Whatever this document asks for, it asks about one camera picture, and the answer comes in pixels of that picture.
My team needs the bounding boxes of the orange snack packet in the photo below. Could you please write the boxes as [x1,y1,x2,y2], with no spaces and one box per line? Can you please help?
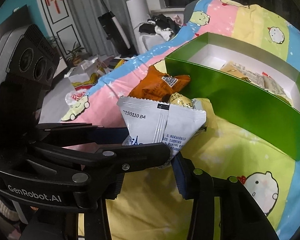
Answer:
[128,65,191,103]

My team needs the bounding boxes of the black and white clothes pile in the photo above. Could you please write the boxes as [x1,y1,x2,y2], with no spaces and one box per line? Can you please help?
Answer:
[138,14,182,40]

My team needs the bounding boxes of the black screen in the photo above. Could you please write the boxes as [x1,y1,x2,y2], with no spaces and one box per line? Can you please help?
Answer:
[0,4,32,45]

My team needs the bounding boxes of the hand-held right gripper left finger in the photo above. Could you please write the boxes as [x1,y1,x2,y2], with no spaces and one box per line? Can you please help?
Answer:
[77,172,124,240]

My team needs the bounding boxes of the tan snack packet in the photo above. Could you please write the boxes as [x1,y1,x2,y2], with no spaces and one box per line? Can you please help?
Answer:
[219,60,248,80]

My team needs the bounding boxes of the small yellow snack packet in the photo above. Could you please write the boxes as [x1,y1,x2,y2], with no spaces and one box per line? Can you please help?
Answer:
[169,92,194,110]

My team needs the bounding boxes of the black upright vacuum cleaner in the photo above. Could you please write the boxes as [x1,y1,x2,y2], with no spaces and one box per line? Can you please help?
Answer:
[79,0,131,55]

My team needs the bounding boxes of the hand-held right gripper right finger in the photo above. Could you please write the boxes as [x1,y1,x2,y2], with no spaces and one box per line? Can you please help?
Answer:
[171,152,280,240]

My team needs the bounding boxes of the beige barcode snack packet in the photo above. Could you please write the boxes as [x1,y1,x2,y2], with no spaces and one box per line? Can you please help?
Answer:
[261,76,294,103]

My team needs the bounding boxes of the white chair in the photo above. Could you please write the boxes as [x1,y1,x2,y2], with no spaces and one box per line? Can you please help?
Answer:
[139,34,165,54]

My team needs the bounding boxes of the potted plant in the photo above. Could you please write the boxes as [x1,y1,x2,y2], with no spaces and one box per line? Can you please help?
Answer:
[65,42,89,67]

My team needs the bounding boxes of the grey curtain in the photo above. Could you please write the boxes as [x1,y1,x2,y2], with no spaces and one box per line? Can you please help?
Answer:
[61,0,138,55]

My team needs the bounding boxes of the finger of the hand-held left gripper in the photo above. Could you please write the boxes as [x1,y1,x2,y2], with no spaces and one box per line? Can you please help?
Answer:
[27,142,172,192]
[37,122,130,147]

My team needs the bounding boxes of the white paper roll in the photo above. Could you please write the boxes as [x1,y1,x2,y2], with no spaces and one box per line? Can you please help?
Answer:
[126,0,152,30]

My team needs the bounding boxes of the white red-edged snack packet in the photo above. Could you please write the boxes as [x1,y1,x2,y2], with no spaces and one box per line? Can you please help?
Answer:
[242,70,268,88]

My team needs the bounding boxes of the printed pastel blanket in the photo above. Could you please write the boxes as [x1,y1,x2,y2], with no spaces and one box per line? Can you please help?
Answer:
[60,0,300,240]

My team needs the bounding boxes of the yellow bag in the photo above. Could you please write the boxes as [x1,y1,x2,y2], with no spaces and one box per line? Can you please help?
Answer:
[112,57,130,69]

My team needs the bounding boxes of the clear plastic bag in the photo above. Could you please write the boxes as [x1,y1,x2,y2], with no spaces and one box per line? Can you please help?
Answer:
[65,90,87,107]

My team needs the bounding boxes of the white panelled door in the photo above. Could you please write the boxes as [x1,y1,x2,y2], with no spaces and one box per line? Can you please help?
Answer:
[36,0,84,53]

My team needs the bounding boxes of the small beige snack packet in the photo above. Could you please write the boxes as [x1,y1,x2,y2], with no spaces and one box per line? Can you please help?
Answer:
[191,97,218,130]

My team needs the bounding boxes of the green cardboard box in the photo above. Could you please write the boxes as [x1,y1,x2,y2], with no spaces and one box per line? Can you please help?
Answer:
[164,32,300,162]

